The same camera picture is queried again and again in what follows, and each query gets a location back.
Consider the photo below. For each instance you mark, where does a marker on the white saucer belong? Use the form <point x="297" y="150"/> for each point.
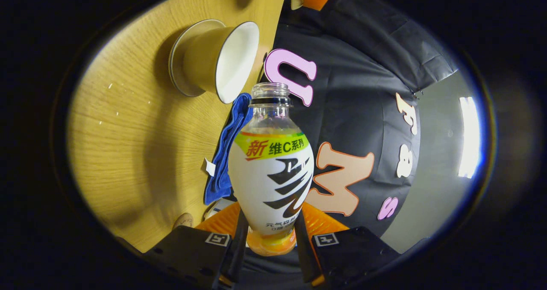
<point x="176" y="63"/>

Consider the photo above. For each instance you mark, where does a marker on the white label water bottle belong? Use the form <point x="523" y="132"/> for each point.
<point x="273" y="174"/>

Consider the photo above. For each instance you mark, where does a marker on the white teacup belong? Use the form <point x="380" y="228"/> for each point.
<point x="213" y="59"/>

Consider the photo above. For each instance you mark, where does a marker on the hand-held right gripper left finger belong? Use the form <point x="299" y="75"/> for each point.
<point x="239" y="247"/>

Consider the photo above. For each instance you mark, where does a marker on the blue towel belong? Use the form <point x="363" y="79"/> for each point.
<point x="226" y="153"/>

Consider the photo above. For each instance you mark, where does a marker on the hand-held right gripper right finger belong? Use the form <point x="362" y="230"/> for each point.
<point x="301" y="251"/>

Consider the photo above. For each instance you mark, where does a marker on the black backdrop cloth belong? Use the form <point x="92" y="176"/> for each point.
<point x="363" y="68"/>

